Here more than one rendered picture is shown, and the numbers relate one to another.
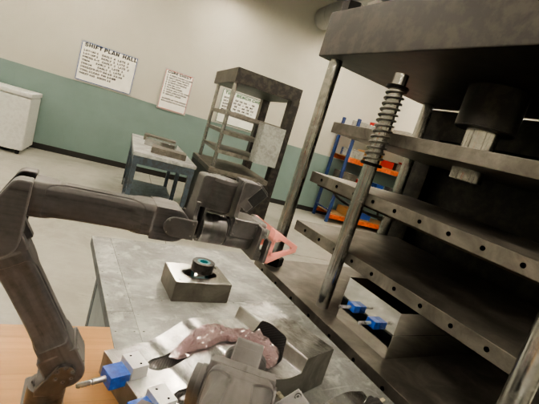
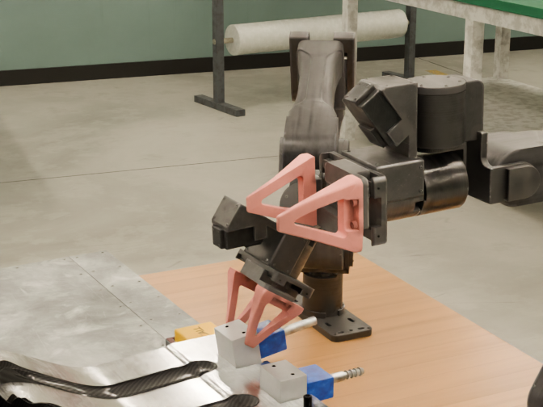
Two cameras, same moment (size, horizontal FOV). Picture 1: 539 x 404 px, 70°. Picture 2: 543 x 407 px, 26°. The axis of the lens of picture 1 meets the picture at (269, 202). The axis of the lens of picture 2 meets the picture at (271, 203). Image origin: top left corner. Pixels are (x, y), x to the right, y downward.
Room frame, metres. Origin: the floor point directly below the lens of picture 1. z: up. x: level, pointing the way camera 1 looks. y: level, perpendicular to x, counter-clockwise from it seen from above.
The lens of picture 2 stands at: (1.79, -0.01, 1.51)
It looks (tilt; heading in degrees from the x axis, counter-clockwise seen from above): 17 degrees down; 182
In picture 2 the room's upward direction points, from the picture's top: straight up
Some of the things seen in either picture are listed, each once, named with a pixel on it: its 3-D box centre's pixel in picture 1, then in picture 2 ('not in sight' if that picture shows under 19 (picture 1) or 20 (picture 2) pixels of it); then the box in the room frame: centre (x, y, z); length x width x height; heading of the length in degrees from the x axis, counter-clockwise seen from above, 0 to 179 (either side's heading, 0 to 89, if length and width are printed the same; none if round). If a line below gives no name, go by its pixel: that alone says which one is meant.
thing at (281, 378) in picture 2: not in sight; (317, 382); (0.50, -0.01, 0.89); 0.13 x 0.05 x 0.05; 122
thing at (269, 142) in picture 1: (237, 151); not in sight; (5.52, 0.64, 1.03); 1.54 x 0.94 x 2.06; 23
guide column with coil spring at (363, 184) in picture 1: (346, 235); not in sight; (1.53, -0.34, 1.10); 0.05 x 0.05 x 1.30
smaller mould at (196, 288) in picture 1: (196, 282); not in sight; (1.27, 0.16, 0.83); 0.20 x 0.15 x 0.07; 122
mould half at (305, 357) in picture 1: (228, 359); not in sight; (0.85, -0.02, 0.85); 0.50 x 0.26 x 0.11; 139
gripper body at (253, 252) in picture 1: (238, 233); (375, 193); (0.73, 0.04, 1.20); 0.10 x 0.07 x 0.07; 28
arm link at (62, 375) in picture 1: (57, 365); not in sight; (0.61, 0.27, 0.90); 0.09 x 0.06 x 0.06; 28
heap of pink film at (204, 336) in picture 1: (233, 345); not in sight; (0.84, -0.02, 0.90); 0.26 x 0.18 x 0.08; 139
